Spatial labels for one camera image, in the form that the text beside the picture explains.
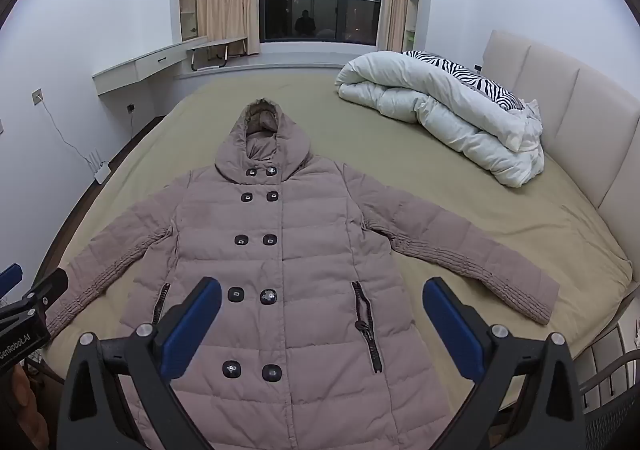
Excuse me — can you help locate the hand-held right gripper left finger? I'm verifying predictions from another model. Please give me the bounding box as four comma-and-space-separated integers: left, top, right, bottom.
56, 276, 223, 450

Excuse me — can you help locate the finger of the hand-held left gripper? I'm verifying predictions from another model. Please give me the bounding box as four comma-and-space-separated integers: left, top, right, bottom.
0, 263, 24, 299
0, 267, 69, 327

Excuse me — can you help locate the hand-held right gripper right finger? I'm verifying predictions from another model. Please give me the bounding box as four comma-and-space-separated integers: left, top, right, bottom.
422, 277, 586, 450

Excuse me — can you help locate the mauve hooded puffer coat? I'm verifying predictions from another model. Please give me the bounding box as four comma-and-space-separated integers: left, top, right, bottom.
44, 99, 561, 450

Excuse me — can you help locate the white router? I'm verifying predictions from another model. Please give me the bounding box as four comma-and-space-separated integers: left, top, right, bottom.
89, 149, 112, 184

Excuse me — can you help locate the grey woven chair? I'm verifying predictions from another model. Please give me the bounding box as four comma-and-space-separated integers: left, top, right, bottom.
577, 355, 640, 450

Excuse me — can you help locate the bed with olive sheet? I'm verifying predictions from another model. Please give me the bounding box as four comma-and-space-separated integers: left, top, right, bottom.
40, 73, 633, 413

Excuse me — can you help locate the white duvet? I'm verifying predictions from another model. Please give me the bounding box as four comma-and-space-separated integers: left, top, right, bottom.
334, 50, 546, 188

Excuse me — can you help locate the zebra striped pillow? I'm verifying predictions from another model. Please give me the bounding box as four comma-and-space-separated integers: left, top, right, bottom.
402, 50, 525, 111

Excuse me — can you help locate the beige padded headboard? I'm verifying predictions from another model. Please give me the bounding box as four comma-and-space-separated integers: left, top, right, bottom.
482, 29, 640, 281

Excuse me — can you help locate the small folding table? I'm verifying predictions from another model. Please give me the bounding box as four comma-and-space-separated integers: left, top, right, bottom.
186, 35, 249, 72

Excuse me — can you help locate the white shelf with green item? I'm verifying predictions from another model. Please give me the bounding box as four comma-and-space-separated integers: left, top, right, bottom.
401, 0, 424, 54

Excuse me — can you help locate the white router cable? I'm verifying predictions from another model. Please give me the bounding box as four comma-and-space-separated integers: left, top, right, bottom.
37, 99, 97, 172

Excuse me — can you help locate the white wall desk with drawer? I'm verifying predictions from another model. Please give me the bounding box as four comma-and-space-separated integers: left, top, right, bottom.
91, 35, 209, 96

